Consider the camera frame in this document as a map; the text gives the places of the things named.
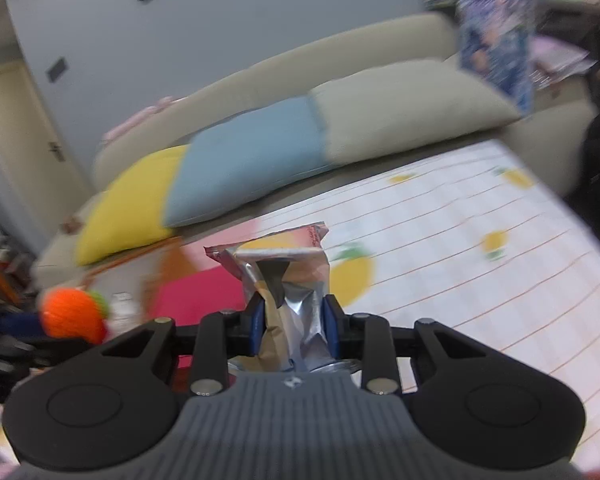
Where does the orange knitted toy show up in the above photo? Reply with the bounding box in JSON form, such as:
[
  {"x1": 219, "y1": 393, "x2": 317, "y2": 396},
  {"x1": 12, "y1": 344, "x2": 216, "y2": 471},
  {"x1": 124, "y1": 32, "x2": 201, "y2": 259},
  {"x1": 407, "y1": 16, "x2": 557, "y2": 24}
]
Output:
[{"x1": 39, "y1": 287, "x2": 112, "y2": 345}]

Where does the silver foil snack packet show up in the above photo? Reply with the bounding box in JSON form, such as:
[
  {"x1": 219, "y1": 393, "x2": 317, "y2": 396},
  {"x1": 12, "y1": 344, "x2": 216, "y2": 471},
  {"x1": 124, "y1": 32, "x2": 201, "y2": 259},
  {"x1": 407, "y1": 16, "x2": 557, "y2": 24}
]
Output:
[{"x1": 203, "y1": 221, "x2": 363, "y2": 375}]

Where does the red box lid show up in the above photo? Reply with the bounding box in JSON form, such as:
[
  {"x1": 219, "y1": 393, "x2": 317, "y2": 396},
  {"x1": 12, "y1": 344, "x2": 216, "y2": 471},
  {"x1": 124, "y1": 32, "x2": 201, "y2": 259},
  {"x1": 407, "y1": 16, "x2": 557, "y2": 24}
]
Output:
[{"x1": 147, "y1": 266, "x2": 248, "y2": 392}]

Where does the white storage box orange rim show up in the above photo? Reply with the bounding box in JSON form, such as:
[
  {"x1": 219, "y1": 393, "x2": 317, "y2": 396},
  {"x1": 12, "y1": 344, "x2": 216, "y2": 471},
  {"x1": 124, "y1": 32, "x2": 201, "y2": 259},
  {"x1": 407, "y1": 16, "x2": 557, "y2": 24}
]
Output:
[{"x1": 82, "y1": 237, "x2": 193, "y2": 311}]

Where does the cream door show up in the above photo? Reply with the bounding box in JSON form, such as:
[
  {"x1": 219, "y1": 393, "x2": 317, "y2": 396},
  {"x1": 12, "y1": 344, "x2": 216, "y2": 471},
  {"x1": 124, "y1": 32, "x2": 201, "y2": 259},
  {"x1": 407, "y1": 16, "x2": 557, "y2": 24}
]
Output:
[{"x1": 0, "y1": 60, "x2": 67, "y2": 243}]

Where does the blue patterned bag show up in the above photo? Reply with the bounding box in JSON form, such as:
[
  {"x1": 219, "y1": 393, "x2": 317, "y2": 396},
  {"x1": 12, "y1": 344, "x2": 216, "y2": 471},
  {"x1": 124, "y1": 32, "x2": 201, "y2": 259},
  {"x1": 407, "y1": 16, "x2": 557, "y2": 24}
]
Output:
[{"x1": 456, "y1": 0, "x2": 537, "y2": 113}]

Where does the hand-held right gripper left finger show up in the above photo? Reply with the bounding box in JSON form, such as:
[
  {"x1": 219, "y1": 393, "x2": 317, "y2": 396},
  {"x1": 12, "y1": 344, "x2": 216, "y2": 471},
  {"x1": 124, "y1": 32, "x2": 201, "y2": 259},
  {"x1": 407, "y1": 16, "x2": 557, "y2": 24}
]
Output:
[{"x1": 100, "y1": 294, "x2": 267, "y2": 395}]

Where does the checked lemon print tablecloth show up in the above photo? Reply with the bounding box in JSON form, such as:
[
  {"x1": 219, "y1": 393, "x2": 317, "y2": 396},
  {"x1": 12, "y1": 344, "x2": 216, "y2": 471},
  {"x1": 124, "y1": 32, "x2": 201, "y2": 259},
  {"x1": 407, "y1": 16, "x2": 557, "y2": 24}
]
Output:
[{"x1": 0, "y1": 140, "x2": 600, "y2": 476}]

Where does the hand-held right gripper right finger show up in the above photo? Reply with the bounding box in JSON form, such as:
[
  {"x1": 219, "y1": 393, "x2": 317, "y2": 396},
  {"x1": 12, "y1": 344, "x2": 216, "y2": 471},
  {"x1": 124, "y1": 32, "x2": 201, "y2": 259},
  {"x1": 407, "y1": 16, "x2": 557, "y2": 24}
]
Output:
[{"x1": 321, "y1": 294, "x2": 488, "y2": 395}]

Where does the wall light switch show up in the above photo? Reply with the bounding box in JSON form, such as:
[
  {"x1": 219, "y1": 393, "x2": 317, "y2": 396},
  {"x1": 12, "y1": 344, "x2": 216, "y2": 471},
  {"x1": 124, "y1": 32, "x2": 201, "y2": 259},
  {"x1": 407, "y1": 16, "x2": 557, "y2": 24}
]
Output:
[{"x1": 46, "y1": 56, "x2": 70, "y2": 84}]

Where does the pink cloth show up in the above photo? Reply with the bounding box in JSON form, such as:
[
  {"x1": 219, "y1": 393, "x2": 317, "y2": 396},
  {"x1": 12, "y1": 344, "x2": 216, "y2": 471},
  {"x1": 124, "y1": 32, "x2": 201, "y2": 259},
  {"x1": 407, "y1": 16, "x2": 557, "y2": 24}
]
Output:
[{"x1": 101, "y1": 96, "x2": 176, "y2": 145}]

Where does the light blue pillow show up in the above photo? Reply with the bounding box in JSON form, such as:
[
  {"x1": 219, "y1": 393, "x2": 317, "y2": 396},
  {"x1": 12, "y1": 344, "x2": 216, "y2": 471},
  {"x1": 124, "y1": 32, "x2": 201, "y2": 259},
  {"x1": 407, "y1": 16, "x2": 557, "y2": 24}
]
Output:
[{"x1": 164, "y1": 96, "x2": 331, "y2": 228}]

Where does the beige sofa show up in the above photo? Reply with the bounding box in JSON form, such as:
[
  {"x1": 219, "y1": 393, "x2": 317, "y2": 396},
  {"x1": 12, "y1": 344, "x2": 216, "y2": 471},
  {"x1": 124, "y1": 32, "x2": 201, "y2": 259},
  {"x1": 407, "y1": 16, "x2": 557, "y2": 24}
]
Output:
[{"x1": 30, "y1": 12, "x2": 600, "y2": 301}]

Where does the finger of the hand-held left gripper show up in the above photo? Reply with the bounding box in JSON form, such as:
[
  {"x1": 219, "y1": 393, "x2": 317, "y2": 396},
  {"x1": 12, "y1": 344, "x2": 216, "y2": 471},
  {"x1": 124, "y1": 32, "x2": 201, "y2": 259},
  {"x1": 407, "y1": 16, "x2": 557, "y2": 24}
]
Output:
[{"x1": 0, "y1": 310, "x2": 48, "y2": 338}]

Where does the beige pillow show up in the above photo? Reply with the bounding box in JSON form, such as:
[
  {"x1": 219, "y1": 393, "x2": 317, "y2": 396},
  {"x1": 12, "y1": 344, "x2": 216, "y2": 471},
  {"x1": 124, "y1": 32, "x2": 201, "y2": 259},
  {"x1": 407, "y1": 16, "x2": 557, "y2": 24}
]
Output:
[{"x1": 307, "y1": 57, "x2": 523, "y2": 168}]

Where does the yellow pillow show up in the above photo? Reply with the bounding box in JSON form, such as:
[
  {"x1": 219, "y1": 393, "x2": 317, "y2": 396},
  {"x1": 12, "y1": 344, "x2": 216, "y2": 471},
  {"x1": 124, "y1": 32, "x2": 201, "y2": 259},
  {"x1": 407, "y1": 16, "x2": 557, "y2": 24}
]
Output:
[{"x1": 75, "y1": 144, "x2": 193, "y2": 267}]

